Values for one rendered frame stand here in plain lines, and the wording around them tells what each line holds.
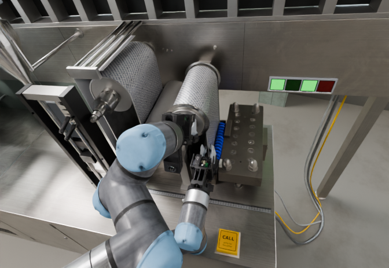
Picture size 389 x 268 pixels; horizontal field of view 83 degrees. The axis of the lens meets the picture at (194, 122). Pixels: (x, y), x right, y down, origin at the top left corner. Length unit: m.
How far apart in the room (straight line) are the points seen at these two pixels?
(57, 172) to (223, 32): 1.00
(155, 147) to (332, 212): 1.82
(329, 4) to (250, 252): 0.84
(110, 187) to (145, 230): 0.11
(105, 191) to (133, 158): 0.10
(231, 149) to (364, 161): 1.70
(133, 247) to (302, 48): 0.81
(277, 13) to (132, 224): 0.76
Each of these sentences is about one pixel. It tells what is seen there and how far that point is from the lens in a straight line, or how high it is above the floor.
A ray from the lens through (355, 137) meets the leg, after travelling 1.53.
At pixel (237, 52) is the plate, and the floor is 1.32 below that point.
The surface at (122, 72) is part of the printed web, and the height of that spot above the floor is 1.40.
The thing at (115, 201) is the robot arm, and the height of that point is 1.41.
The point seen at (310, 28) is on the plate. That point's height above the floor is 1.41.
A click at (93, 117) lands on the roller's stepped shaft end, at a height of 1.34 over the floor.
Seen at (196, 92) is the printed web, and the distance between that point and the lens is 0.74.
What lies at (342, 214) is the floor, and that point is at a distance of 2.09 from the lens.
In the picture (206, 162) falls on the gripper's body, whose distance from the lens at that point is 0.73.
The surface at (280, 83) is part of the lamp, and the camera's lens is 0.99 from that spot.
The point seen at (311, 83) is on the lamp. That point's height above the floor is 1.20.
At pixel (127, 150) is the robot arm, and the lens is 0.38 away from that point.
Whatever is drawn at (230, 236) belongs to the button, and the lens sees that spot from 0.87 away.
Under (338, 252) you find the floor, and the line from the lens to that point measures 1.97.
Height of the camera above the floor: 1.75
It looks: 44 degrees down
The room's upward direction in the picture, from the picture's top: 9 degrees counter-clockwise
